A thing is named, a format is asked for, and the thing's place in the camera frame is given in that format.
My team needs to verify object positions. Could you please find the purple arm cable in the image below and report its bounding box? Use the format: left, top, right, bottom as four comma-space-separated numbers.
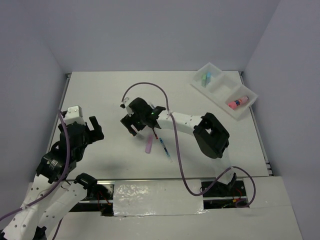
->
0, 109, 70, 240
121, 82, 256, 208

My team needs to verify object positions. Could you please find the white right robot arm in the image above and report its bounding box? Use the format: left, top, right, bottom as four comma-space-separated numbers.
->
120, 97, 237, 196

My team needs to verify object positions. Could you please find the green highlighter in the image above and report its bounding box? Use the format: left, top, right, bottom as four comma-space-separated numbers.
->
201, 74, 207, 88

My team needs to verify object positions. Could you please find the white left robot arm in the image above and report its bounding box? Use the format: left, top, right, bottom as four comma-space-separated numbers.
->
0, 113, 104, 240

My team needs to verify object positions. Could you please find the white three-compartment tray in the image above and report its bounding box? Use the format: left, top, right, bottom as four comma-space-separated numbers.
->
190, 62, 258, 120

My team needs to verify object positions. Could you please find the light blue pen refill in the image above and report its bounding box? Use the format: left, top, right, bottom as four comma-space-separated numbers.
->
159, 137, 173, 163

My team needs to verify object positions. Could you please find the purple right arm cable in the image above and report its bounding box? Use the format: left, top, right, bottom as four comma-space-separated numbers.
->
121, 82, 256, 208

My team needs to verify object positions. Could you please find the purple highlighter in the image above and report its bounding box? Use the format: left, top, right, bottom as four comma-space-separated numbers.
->
145, 134, 154, 154

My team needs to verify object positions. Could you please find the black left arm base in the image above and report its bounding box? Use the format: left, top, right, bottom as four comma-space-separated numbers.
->
73, 173, 115, 217

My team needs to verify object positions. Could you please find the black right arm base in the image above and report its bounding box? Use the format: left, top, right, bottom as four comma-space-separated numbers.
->
202, 176, 249, 210

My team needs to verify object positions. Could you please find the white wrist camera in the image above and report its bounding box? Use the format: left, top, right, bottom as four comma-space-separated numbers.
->
120, 97, 132, 115
62, 105, 85, 125

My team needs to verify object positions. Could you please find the blue highlighter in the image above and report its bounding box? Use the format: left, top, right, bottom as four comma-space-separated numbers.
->
206, 72, 211, 85

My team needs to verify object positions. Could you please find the silver tape sheet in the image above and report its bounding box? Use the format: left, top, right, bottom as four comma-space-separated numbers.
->
113, 180, 206, 217

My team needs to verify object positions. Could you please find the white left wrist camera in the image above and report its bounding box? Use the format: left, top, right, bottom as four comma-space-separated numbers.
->
62, 105, 85, 125

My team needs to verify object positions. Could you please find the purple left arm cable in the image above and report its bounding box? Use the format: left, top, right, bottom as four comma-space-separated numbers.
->
0, 109, 70, 240

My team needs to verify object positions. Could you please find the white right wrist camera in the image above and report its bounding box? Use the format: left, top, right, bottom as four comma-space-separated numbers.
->
120, 97, 132, 115

